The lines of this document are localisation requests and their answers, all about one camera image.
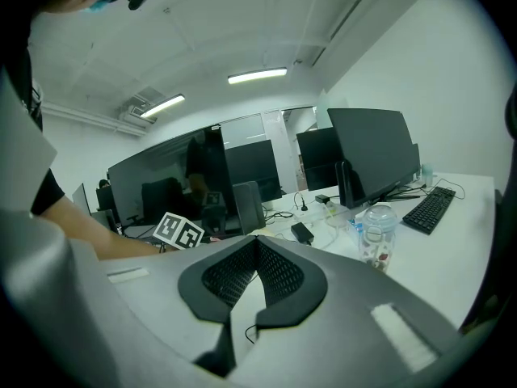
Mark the blue tissue packet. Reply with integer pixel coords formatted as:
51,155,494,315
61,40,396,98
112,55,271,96
346,212,368,238

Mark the pale green bottle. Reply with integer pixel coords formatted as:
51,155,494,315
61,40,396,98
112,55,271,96
420,162,438,188

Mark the long ceiling light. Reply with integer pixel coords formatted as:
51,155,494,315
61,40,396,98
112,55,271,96
139,93,187,119
226,67,288,86

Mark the small black keyboard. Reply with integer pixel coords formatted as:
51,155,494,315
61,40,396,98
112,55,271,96
401,185,457,236

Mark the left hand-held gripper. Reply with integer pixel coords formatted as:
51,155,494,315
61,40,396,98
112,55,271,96
152,212,204,251

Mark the grey right harness strap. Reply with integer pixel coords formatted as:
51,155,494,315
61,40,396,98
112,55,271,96
0,67,58,214

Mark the curved black monitor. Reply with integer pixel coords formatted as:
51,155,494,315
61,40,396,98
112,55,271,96
107,124,238,238

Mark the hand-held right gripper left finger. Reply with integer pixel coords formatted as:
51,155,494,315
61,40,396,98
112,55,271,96
98,235,258,377

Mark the clear plastic bottle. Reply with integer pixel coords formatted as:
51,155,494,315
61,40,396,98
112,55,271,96
358,201,400,273

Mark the person's black shirt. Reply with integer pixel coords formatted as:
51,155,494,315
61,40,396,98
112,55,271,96
29,167,66,218

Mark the person's left forearm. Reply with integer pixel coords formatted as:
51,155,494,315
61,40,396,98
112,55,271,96
39,207,171,259

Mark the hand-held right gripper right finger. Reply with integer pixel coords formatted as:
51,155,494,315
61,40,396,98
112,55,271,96
225,235,464,388

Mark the grey computer tower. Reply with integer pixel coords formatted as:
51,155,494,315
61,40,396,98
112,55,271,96
231,180,267,236

